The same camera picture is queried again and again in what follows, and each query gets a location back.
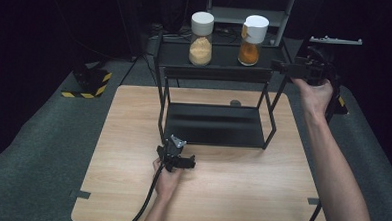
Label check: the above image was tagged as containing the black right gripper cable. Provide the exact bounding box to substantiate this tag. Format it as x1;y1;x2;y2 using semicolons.
299;69;343;221

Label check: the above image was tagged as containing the jar of orange powder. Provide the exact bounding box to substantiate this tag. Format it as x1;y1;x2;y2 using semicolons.
237;13;271;68

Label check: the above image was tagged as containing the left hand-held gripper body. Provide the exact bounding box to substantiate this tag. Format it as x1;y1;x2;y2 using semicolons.
154;133;188;174

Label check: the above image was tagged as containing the white floor cable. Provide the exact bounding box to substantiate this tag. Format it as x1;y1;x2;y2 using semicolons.
162;18;193;42

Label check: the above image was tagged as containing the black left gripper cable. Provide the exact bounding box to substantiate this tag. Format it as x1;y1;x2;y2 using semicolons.
124;160;167;221

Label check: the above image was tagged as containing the black two-tier metal rack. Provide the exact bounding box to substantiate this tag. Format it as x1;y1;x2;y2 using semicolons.
149;31;297;152

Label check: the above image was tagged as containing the grey metal stand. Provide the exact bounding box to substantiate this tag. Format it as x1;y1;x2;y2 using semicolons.
203;0;297;48

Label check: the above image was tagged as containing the black base with hazard stripes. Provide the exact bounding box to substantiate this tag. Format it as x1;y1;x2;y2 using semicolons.
60;65;114;101
298;82;350;115

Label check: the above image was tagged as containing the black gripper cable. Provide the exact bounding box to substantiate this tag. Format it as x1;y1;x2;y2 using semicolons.
299;69;343;221
124;160;167;221

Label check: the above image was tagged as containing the jar of pale yellow powder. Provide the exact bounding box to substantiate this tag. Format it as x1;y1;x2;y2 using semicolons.
187;10;216;67

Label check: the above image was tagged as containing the person's left hand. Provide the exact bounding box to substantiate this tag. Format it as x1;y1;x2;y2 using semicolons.
150;157;185;203

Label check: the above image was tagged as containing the person's right hand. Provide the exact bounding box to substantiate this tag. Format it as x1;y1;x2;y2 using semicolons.
288;77;335;120

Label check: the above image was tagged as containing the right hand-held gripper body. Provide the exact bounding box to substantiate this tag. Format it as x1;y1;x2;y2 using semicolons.
293;34;364;90

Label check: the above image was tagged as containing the black floor cable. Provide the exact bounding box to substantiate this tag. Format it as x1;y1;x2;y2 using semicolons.
119;51;158;89

